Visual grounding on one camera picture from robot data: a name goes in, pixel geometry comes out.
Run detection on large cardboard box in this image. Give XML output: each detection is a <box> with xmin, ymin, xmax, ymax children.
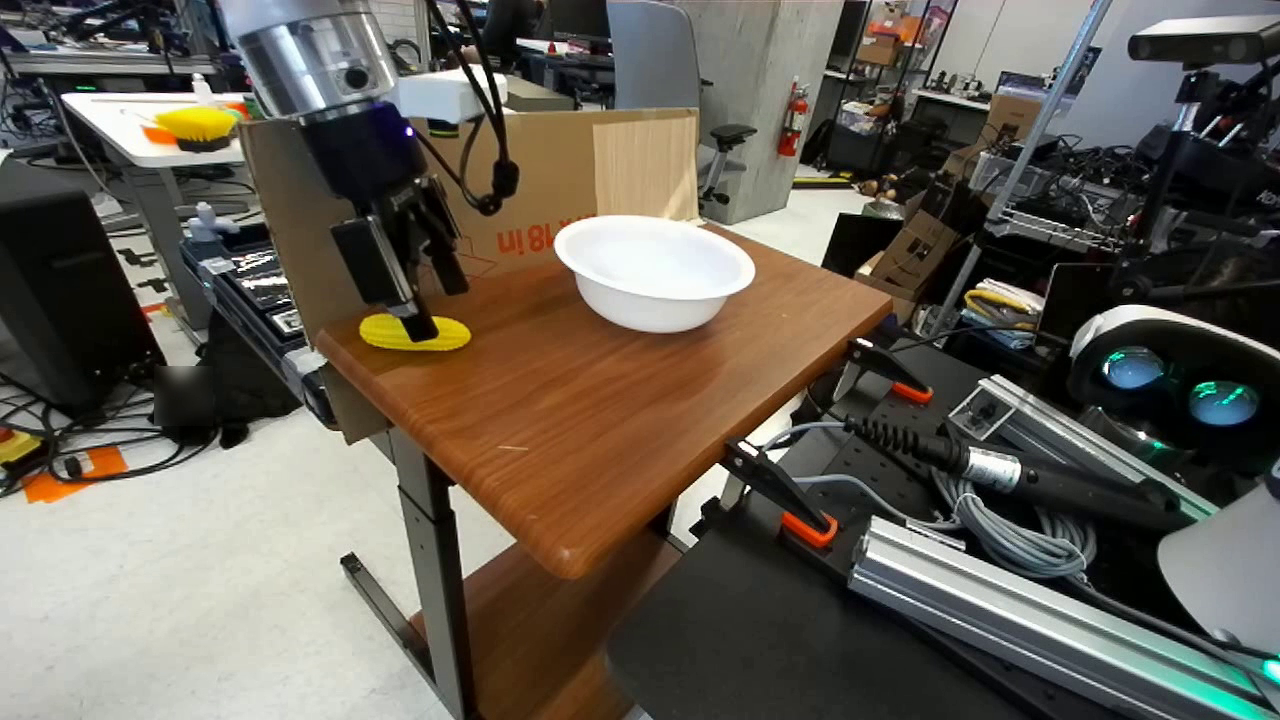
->
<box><xmin>240</xmin><ymin>108</ymin><xmax>704</xmax><ymax>449</ymax></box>

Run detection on yellow object on table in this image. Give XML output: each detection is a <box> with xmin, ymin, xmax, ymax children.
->
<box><xmin>146</xmin><ymin>99</ymin><xmax>242</xmax><ymax>158</ymax></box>

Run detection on thick black cable connector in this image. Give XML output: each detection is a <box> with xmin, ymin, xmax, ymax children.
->
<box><xmin>840</xmin><ymin>408</ymin><xmax>1185</xmax><ymax>533</ymax></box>

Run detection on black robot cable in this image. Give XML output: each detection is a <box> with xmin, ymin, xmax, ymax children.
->
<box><xmin>420</xmin><ymin>0</ymin><xmax>524</xmax><ymax>219</ymax></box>

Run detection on black bag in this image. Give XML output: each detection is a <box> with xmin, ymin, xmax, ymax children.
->
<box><xmin>142</xmin><ymin>309</ymin><xmax>305</xmax><ymax>452</ymax></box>

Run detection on white plastic bowl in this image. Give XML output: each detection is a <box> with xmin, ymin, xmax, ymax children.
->
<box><xmin>552</xmin><ymin>213</ymin><xmax>761</xmax><ymax>337</ymax></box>

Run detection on white work table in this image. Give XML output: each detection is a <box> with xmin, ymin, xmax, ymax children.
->
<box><xmin>58</xmin><ymin>89</ymin><xmax>251</xmax><ymax>333</ymax></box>

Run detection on black clamp orange handle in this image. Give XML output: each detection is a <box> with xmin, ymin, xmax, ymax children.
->
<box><xmin>723</xmin><ymin>440</ymin><xmax>844</xmax><ymax>558</ymax></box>
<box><xmin>844</xmin><ymin>337</ymin><xmax>938</xmax><ymax>408</ymax></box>

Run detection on black mounting board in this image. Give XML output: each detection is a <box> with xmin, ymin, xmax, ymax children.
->
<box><xmin>604</xmin><ymin>337</ymin><xmax>1280</xmax><ymax>720</ymax></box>

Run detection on black computer cabinet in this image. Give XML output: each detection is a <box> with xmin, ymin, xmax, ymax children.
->
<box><xmin>0</xmin><ymin>164</ymin><xmax>150</xmax><ymax>421</ymax></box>

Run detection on red fire extinguisher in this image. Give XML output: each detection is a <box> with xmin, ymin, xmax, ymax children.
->
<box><xmin>777</xmin><ymin>80</ymin><xmax>817</xmax><ymax>164</ymax></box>

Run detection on white device teal lenses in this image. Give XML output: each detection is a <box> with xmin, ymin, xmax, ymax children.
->
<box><xmin>1063</xmin><ymin>301</ymin><xmax>1280</xmax><ymax>473</ymax></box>

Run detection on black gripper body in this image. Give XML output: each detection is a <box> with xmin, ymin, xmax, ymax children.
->
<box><xmin>298</xmin><ymin>99</ymin><xmax>457</xmax><ymax>231</ymax></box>

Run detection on aluminium rail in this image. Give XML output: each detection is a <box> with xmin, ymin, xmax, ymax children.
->
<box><xmin>844</xmin><ymin>517</ymin><xmax>1280</xmax><ymax>720</ymax></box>

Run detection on light wooden panel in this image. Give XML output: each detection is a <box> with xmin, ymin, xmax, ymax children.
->
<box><xmin>591</xmin><ymin>114</ymin><xmax>704</xmax><ymax>225</ymax></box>

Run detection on grey partition cabinet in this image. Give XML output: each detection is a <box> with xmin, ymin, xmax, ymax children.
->
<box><xmin>604</xmin><ymin>0</ymin><xmax>849</xmax><ymax>229</ymax></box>

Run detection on black camera on stand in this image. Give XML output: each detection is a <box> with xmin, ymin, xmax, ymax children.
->
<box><xmin>1125</xmin><ymin>12</ymin><xmax>1280</xmax><ymax>68</ymax></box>

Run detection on brown cardboard box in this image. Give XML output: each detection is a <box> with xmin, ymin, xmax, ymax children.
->
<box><xmin>864</xmin><ymin>210</ymin><xmax>966</xmax><ymax>309</ymax></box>

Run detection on grey coiled cable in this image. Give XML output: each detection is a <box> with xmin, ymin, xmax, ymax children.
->
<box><xmin>926</xmin><ymin>470</ymin><xmax>1100</xmax><ymax>588</ymax></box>

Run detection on brown wooden table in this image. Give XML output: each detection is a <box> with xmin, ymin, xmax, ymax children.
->
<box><xmin>317</xmin><ymin>219</ymin><xmax>896</xmax><ymax>720</ymax></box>

